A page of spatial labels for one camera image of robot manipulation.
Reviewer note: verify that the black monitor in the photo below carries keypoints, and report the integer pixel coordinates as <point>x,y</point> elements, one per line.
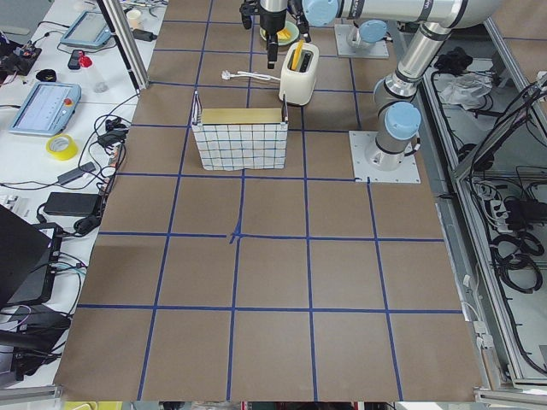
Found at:
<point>28,253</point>

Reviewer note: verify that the paper cup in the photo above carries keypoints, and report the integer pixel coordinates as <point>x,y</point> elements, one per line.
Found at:
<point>134,18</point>

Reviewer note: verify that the black laptop power brick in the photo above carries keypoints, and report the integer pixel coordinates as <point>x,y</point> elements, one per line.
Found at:
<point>71,204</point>

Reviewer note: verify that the yellow tape roll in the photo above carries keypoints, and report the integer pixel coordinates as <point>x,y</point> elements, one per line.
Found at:
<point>61,147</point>

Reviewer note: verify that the triangular pastry bread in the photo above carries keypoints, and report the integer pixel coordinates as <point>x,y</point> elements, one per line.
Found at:
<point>284,35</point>

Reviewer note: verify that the blue teach pendant far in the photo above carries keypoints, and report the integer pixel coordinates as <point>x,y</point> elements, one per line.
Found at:
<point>89,31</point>

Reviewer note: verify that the blue teach pendant near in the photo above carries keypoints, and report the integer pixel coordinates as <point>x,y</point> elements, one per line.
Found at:
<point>47,109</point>

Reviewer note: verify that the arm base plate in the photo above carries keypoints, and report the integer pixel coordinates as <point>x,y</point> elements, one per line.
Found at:
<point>373,165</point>
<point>362,41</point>

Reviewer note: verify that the bread slice in toaster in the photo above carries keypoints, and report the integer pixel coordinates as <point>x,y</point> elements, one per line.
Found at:
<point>296,55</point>

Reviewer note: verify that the green plate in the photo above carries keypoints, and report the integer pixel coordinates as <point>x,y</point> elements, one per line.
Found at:
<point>295,34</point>

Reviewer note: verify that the aluminium frame post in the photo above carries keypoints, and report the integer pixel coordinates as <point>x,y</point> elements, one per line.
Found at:
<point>125,42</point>

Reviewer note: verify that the wire basket with wooden shelf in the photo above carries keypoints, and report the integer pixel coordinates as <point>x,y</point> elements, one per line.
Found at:
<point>232,139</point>

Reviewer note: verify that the white toaster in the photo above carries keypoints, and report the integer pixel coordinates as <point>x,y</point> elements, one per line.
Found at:
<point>296,87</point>

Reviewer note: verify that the blue teach pendant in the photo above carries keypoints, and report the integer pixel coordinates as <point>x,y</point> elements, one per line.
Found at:
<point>47,109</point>
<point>89,31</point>

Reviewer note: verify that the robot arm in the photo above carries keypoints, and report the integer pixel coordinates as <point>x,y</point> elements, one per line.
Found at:
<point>399,119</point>
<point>322,13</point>

